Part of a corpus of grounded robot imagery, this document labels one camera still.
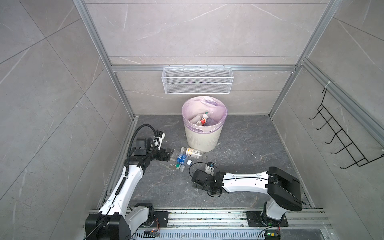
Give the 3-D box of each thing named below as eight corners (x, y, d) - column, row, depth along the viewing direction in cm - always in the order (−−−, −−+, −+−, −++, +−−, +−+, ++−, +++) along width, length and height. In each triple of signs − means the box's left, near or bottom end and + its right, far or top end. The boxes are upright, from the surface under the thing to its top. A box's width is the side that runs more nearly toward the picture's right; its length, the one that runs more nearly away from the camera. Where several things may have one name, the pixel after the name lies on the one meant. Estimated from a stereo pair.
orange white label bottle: (180, 155, 98) (179, 151, 94) (182, 150, 101) (181, 146, 97) (200, 160, 96) (200, 156, 92) (201, 154, 99) (202, 150, 95)
